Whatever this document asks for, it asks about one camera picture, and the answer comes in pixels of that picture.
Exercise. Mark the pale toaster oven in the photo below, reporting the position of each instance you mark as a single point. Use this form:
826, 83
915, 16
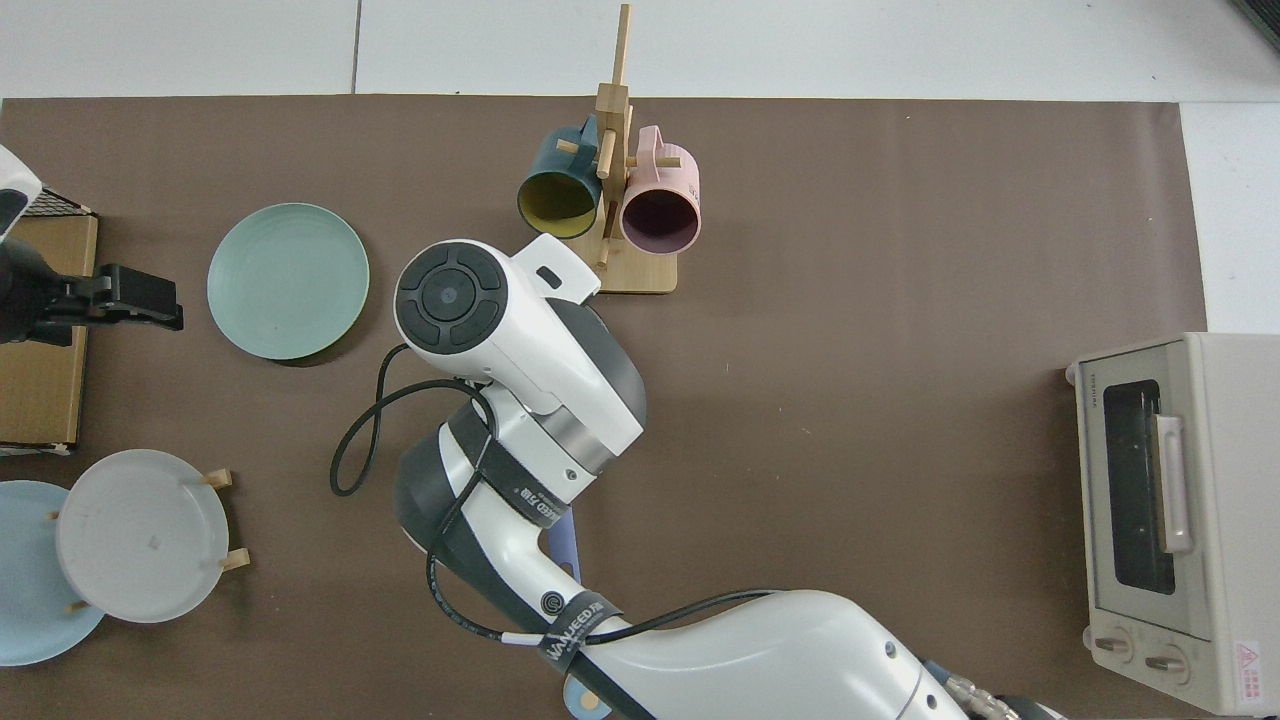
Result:
1120, 610

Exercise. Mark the wooden plate rack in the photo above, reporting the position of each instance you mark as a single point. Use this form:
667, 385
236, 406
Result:
216, 478

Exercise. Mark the green plate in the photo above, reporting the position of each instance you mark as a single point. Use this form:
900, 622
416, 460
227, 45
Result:
288, 282

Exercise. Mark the pink cup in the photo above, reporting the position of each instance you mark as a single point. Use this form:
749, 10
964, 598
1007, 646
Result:
660, 175

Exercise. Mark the wooden cup stand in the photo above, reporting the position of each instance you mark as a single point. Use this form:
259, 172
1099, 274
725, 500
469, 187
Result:
612, 275

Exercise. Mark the black panel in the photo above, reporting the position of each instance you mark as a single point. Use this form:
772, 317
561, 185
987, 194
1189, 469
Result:
1262, 18

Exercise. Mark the white plate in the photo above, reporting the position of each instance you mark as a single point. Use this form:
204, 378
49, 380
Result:
140, 540

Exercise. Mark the small blue round thing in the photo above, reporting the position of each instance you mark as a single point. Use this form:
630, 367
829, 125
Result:
585, 700

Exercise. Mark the brown table cloth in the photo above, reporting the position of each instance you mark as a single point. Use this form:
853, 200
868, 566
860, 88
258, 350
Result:
850, 450

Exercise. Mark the dark teal cup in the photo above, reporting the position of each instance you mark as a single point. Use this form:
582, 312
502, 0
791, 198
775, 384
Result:
560, 165

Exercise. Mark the light blue plate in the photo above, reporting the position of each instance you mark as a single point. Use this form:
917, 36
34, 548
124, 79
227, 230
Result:
25, 580

